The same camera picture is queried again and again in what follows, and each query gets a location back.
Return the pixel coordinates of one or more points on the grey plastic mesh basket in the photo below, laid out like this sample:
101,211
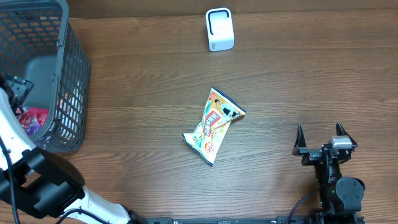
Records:
39,46

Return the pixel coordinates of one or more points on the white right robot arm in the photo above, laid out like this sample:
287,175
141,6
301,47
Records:
340,197

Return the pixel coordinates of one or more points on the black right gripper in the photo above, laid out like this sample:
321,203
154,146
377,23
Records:
310,155

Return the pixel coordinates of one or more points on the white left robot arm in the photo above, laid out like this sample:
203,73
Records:
42,184

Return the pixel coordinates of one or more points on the yellow wet wipes pack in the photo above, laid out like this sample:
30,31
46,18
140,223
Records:
218,114

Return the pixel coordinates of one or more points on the white barcode scanner stand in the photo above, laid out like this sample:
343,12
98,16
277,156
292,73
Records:
219,25

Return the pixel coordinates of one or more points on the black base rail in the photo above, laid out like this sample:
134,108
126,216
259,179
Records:
277,220

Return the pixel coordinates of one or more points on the red purple pad pack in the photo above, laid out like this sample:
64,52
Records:
32,119

